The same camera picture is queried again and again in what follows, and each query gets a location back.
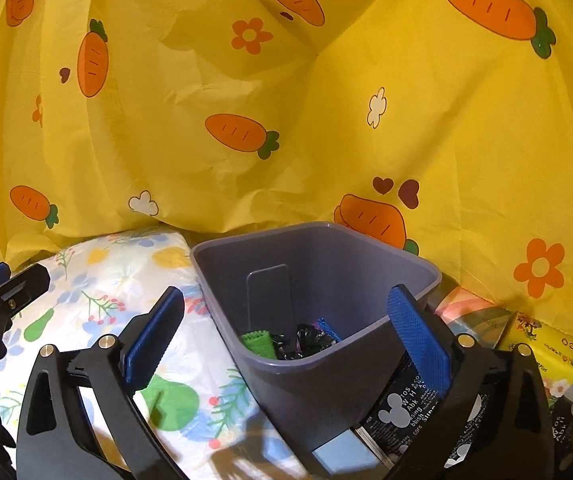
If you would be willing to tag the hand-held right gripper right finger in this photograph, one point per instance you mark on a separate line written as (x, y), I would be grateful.
(419, 345)

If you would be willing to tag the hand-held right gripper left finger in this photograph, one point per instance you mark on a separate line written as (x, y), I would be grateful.
(154, 340)

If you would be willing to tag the blue foam net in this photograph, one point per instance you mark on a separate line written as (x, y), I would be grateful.
(329, 327)

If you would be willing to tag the green foam net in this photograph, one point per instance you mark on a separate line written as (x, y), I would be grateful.
(259, 342)

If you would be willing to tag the large black plastic bag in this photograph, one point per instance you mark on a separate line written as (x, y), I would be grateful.
(304, 342)

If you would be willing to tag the grey plastic bin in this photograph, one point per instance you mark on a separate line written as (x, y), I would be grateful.
(326, 265)

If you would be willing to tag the pastel striped box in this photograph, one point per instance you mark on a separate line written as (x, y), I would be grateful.
(471, 315)

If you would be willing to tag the black mouse print cloth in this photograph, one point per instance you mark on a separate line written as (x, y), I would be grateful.
(406, 410)

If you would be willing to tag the floral plastic sheet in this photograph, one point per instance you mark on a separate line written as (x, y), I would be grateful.
(116, 280)

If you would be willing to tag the yellow tissue pack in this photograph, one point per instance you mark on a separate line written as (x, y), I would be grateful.
(551, 355)

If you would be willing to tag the yellow carrot print curtain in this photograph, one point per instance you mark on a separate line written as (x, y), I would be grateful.
(286, 110)

